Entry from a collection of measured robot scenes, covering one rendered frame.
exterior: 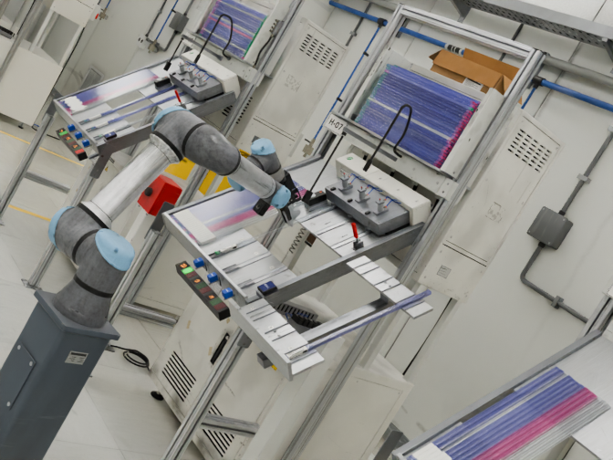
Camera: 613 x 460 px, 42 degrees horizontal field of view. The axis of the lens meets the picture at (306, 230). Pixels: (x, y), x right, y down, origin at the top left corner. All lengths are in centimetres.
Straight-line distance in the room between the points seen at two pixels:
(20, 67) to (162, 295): 326
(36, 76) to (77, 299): 497
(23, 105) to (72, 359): 500
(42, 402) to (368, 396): 132
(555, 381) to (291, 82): 234
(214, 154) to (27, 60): 483
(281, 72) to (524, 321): 175
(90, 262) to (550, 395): 124
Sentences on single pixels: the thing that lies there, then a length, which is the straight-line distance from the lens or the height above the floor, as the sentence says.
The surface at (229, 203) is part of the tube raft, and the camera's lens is 305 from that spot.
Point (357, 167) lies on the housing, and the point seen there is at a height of 124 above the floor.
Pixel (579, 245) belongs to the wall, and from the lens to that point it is 418.
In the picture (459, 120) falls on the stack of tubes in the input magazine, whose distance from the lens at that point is 281.
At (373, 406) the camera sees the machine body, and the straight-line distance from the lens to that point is 315.
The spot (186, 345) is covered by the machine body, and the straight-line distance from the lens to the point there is 325.
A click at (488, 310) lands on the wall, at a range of 433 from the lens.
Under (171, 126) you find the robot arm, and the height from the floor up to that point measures 110.
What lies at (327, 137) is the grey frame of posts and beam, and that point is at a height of 128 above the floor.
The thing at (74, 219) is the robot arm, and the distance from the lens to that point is 224.
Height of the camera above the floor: 132
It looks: 7 degrees down
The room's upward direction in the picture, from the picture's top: 31 degrees clockwise
